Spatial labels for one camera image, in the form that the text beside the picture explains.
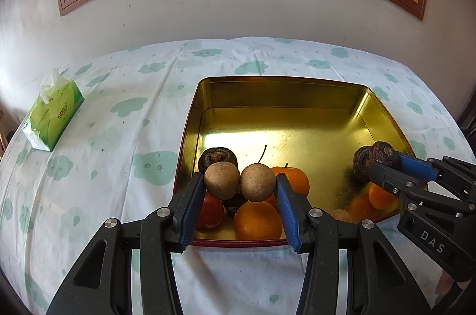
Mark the mandarin with brown blemish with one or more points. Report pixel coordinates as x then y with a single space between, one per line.
379 196

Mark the person's right hand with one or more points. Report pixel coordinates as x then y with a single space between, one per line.
443 287

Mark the smooth orange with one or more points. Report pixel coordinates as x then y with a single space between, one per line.
256 222

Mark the red cherry tomato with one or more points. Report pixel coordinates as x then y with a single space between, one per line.
210 211

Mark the large dark passion fruit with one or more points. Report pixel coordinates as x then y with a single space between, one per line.
360 163

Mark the red tin box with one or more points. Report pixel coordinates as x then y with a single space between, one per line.
282 121

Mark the mandarin with stem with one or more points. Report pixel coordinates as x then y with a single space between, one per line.
297 182

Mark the dark wrinkled date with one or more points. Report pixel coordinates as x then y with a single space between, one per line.
383 151

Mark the cloud print tablecloth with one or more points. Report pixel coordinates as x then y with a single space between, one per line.
111 151

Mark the small dark passion fruit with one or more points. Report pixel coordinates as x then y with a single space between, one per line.
219 155

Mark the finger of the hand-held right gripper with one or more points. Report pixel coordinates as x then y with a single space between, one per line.
414 166
390 179

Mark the green tissue pack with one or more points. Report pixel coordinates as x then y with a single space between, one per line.
52 114

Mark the large brown longan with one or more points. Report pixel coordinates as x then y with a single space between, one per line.
342 217

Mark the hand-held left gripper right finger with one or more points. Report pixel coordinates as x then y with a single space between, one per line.
288 212

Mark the dark wooden chair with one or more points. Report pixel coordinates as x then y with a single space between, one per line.
469 114

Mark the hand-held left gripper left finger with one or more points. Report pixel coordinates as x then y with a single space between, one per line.
191 212

